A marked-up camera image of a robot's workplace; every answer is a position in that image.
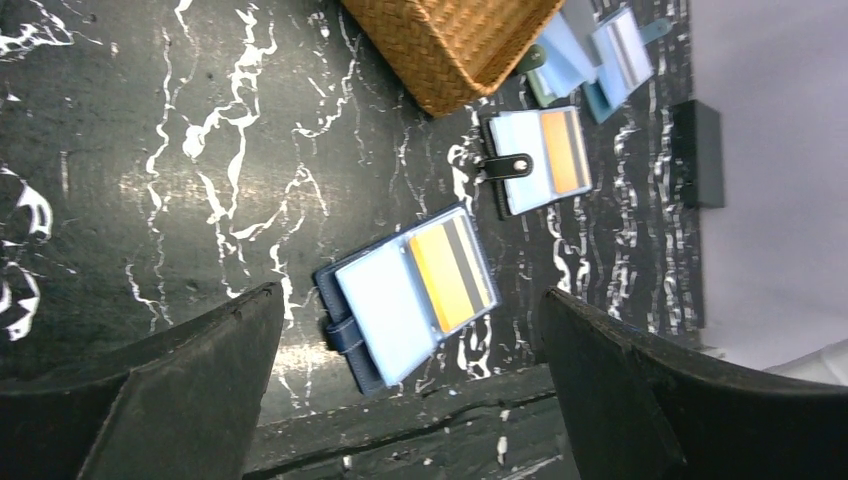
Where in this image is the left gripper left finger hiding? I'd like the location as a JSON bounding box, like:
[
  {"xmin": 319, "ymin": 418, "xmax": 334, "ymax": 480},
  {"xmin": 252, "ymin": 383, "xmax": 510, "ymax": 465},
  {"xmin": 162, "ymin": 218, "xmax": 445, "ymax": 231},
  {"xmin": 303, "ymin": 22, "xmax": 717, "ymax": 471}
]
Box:
[{"xmin": 1, "ymin": 282, "xmax": 285, "ymax": 479}]

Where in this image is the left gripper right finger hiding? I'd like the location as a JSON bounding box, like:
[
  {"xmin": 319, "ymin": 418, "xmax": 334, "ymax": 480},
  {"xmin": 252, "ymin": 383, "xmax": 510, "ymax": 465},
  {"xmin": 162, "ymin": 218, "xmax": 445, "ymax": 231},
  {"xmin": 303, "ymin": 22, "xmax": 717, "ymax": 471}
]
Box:
[{"xmin": 538, "ymin": 288, "xmax": 847, "ymax": 479}]

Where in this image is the navy blue card holder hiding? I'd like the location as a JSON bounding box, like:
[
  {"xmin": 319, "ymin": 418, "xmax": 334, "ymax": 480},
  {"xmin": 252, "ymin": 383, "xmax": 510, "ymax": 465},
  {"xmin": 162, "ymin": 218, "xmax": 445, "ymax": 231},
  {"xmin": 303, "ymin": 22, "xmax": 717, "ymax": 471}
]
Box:
[{"xmin": 314, "ymin": 202, "xmax": 501, "ymax": 395}]

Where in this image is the orange striped card navy holder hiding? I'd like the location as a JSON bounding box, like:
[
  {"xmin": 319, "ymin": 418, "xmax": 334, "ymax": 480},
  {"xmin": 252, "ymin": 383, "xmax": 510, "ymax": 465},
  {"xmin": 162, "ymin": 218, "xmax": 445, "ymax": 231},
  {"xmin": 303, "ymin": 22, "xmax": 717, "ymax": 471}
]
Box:
[{"xmin": 408, "ymin": 210, "xmax": 497, "ymax": 336}]

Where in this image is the yellow card in holder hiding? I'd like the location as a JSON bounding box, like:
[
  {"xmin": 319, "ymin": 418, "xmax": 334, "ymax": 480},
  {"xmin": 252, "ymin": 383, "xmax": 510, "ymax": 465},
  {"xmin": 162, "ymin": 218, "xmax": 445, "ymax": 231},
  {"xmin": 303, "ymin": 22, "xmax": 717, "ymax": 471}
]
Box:
[{"xmin": 540, "ymin": 107, "xmax": 592, "ymax": 197}]

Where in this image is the black card holder open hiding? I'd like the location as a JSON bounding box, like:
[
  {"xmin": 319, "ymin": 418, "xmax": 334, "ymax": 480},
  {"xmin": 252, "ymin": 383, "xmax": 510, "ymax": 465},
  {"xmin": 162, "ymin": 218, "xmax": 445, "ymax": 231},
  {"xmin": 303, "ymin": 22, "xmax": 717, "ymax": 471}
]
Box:
[{"xmin": 480, "ymin": 106, "xmax": 574, "ymax": 219}]

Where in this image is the green card holder open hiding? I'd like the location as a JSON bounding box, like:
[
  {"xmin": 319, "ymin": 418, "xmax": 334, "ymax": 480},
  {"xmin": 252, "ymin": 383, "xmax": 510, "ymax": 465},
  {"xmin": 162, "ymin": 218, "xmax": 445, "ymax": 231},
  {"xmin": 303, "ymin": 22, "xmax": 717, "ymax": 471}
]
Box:
[{"xmin": 515, "ymin": 1, "xmax": 600, "ymax": 108}]

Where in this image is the light blue card holder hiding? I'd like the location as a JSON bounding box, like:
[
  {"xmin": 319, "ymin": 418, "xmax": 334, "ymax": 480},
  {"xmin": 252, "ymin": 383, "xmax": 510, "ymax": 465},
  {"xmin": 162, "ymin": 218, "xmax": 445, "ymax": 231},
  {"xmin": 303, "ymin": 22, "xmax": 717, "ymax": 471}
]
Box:
[{"xmin": 582, "ymin": 7, "xmax": 672, "ymax": 124}]

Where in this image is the black box at right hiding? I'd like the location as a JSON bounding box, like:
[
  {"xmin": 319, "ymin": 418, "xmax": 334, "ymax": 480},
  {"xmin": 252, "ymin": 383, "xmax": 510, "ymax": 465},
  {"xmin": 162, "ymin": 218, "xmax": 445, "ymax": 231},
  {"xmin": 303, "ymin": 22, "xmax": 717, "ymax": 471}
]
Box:
[{"xmin": 671, "ymin": 100, "xmax": 726, "ymax": 209}]

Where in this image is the brown woven divider tray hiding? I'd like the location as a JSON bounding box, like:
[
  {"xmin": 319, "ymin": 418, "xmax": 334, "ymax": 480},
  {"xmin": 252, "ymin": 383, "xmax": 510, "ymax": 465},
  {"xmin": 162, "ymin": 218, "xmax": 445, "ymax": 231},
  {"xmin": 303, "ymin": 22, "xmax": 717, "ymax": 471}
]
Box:
[{"xmin": 342, "ymin": 0, "xmax": 565, "ymax": 118}]

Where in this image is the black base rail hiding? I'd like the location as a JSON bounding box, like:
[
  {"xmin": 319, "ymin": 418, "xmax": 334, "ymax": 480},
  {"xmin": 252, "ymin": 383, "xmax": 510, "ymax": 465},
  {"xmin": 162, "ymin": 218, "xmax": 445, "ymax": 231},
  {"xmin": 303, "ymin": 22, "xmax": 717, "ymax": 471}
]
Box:
[{"xmin": 243, "ymin": 365, "xmax": 576, "ymax": 479}]

